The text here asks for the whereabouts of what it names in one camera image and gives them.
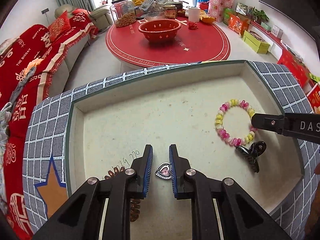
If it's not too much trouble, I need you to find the silver heart pendant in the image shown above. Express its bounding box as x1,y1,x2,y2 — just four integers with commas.
155,162,171,180

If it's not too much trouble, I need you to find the green jewelry tray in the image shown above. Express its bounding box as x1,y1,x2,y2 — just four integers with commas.
65,61,314,239

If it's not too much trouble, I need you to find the black hair claw clip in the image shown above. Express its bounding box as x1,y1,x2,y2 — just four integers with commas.
236,141,267,173

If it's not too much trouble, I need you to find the red festive gift box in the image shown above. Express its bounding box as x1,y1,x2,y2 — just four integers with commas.
277,49,310,88

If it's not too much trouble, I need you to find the grey checked star tablecloth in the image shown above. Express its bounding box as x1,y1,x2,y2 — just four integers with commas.
22,60,319,239

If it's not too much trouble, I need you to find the lime green box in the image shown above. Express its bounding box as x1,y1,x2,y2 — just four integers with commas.
242,31,270,54

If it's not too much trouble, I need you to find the orange gift box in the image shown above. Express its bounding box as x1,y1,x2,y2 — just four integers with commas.
228,14,251,37

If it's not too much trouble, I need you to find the round red coffee table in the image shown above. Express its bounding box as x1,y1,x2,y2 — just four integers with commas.
106,17,231,68

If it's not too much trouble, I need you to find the potted green plant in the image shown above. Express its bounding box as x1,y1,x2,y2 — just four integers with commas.
251,7,269,24

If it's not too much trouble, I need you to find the white mug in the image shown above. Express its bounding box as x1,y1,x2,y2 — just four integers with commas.
188,7,201,23

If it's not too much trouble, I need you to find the red floral gift box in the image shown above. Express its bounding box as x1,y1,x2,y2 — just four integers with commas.
208,0,234,22

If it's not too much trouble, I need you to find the grey twisted cloth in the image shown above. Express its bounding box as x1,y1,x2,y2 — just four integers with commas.
1,66,36,145

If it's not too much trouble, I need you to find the red colander bowl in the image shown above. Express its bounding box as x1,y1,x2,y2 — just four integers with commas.
138,19,182,43

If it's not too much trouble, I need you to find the sofa with red cover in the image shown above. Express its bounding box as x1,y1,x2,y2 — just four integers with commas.
1,12,98,239

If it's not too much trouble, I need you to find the glass jar of nuts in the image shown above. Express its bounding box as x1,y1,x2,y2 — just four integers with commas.
110,0,136,28

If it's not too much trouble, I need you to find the red embroidered cushion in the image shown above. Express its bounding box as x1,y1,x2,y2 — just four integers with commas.
48,11,71,42

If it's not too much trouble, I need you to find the pink yellow bead bracelet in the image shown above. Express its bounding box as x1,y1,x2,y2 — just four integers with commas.
215,99,258,147

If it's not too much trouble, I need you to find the brown spiral hair tie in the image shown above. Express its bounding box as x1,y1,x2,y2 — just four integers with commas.
103,166,142,222

